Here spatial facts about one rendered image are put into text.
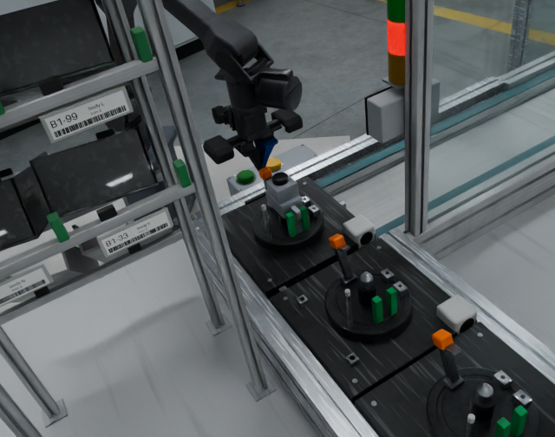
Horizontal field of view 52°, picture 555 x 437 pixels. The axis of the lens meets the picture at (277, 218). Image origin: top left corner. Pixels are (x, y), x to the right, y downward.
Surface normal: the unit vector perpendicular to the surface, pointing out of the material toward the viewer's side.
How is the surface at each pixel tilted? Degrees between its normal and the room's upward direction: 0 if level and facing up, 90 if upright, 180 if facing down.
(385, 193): 0
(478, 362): 0
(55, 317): 0
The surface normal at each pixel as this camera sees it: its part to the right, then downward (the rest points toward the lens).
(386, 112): 0.50, 0.50
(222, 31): 0.29, -0.55
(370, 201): -0.14, -0.76
